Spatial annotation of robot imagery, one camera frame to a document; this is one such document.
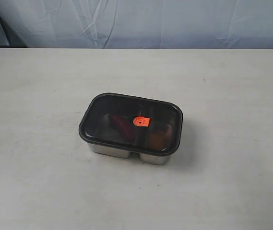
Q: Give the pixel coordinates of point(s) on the dark transparent lunch box lid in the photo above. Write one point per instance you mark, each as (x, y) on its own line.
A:
(145, 116)

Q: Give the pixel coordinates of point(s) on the red sausage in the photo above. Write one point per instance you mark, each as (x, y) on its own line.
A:
(123, 127)

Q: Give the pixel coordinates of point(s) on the yellow cheese wedge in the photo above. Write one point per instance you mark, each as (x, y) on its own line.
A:
(160, 139)

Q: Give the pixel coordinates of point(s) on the stainless steel lunch box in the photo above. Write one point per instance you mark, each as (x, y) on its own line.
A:
(120, 153)

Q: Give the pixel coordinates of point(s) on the white backdrop curtain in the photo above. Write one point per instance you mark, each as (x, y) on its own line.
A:
(146, 24)

